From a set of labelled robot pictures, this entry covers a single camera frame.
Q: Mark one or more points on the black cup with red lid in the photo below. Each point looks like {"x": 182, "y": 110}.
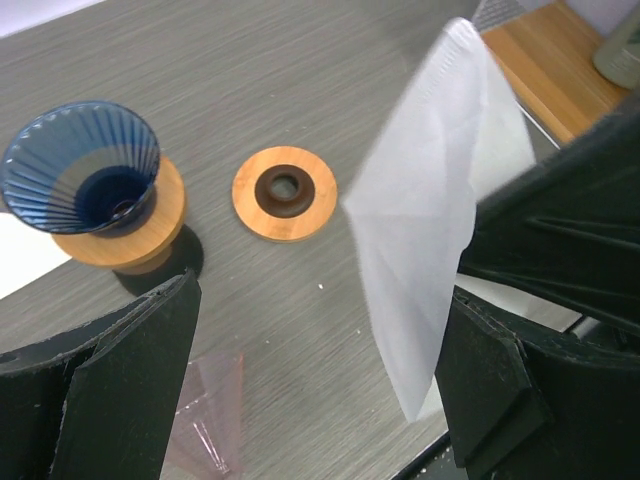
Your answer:
{"x": 187, "y": 253}

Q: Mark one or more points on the white paper coffee filter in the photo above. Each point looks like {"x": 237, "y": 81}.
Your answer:
{"x": 456, "y": 136}

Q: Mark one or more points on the pink clear plastic dripper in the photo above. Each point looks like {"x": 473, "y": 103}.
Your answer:
{"x": 205, "y": 440}

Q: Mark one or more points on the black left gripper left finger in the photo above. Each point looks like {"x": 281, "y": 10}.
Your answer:
{"x": 98, "y": 401}

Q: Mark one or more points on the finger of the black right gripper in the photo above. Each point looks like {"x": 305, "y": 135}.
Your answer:
{"x": 567, "y": 230}

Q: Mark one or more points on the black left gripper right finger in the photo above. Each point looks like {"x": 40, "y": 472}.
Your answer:
{"x": 523, "y": 401}

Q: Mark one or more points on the wooden board under shelf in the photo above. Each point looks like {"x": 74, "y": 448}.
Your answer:
{"x": 546, "y": 55}

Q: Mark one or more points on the blue glass dripper cone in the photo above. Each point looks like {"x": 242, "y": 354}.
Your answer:
{"x": 82, "y": 167}

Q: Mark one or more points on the grey jar on shelf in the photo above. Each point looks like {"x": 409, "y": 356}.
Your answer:
{"x": 617, "y": 59}

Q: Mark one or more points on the bamboo dripper ring holder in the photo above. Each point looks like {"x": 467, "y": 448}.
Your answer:
{"x": 143, "y": 244}

